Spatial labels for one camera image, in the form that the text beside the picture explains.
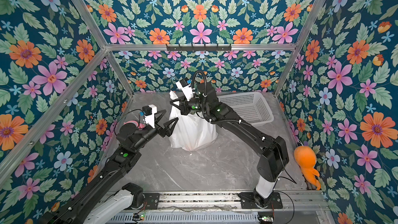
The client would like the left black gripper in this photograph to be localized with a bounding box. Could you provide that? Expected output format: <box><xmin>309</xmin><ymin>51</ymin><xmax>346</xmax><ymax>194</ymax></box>
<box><xmin>131</xmin><ymin>110</ymin><xmax>176</xmax><ymax>152</ymax></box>

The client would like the white plastic bag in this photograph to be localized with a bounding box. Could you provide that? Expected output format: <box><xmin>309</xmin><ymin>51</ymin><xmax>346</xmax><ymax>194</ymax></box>
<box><xmin>169</xmin><ymin>106</ymin><xmax>218</xmax><ymax>151</ymax></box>

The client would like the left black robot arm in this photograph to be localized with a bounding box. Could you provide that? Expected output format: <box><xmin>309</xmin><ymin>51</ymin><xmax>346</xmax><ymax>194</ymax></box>
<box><xmin>38</xmin><ymin>106</ymin><xmax>178</xmax><ymax>224</ymax></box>

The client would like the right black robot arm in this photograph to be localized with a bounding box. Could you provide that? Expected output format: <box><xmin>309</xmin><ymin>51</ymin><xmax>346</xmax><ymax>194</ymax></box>
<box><xmin>170</xmin><ymin>83</ymin><xmax>289</xmax><ymax>208</ymax></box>

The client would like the pink alarm clock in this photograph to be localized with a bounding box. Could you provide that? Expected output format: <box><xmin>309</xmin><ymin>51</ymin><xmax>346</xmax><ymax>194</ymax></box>
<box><xmin>123</xmin><ymin>120</ymin><xmax>146</xmax><ymax>130</ymax></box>

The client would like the white perforated plastic basket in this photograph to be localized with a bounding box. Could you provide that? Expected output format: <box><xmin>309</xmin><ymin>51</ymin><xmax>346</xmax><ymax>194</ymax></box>
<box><xmin>218</xmin><ymin>92</ymin><xmax>274</xmax><ymax>127</ymax></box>

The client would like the orange plush toy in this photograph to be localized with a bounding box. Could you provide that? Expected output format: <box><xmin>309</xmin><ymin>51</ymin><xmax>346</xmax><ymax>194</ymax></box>
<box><xmin>294</xmin><ymin>146</ymin><xmax>321</xmax><ymax>190</ymax></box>

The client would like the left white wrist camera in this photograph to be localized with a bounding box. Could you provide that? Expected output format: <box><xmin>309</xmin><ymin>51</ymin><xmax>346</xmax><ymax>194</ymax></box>
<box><xmin>142</xmin><ymin>104</ymin><xmax>158</xmax><ymax>128</ymax></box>

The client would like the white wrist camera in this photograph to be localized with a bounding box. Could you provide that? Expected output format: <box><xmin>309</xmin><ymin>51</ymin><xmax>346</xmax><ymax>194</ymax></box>
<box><xmin>176</xmin><ymin>78</ymin><xmax>194</xmax><ymax>101</ymax></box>
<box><xmin>142</xmin><ymin>104</ymin><xmax>158</xmax><ymax>128</ymax></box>

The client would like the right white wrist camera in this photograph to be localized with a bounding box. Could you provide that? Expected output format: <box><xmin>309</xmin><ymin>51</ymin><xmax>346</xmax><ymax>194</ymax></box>
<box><xmin>176</xmin><ymin>78</ymin><xmax>194</xmax><ymax>101</ymax></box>

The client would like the black hook rail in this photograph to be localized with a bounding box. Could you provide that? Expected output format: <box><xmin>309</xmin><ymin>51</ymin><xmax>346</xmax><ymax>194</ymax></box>
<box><xmin>166</xmin><ymin>44</ymin><xmax>232</xmax><ymax>52</ymax></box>

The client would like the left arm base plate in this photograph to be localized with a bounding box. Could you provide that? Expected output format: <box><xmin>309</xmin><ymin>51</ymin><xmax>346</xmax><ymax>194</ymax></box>
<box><xmin>128</xmin><ymin>193</ymin><xmax>160</xmax><ymax>211</ymax></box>

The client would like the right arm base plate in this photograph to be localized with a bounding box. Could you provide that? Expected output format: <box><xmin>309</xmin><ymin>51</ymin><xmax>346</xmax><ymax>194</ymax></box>
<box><xmin>238</xmin><ymin>192</ymin><xmax>283</xmax><ymax>209</ymax></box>

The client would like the white vented cable duct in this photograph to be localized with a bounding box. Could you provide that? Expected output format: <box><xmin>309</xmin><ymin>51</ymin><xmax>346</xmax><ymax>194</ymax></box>
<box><xmin>108</xmin><ymin>212</ymin><xmax>260</xmax><ymax>224</ymax></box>

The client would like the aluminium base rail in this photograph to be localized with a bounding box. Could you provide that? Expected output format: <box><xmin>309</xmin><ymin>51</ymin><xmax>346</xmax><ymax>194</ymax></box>
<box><xmin>102</xmin><ymin>189</ymin><xmax>335</xmax><ymax>224</ymax></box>

